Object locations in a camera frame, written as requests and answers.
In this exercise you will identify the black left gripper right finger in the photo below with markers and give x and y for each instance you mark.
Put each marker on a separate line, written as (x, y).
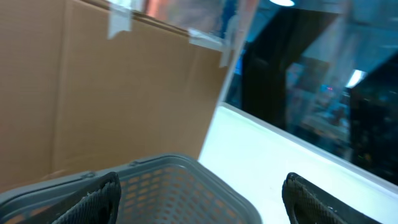
(306, 203)

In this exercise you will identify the brown cardboard panel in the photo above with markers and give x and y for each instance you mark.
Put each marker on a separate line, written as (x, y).
(74, 99)

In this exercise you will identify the round ceiling lamp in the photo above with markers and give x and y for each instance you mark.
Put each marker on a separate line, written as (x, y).
(285, 3)

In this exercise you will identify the colourful painted panel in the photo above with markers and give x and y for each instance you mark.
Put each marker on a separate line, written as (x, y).
(162, 21)

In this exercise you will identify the white tape strip left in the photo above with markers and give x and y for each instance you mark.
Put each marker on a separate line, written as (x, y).
(119, 19)

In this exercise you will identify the white tape strip right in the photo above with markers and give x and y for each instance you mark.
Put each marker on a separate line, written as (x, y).
(227, 43)

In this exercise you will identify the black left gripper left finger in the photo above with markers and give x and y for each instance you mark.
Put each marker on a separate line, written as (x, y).
(95, 203)

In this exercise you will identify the grey plastic mesh basket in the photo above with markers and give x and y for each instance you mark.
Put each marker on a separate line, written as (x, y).
(164, 189)

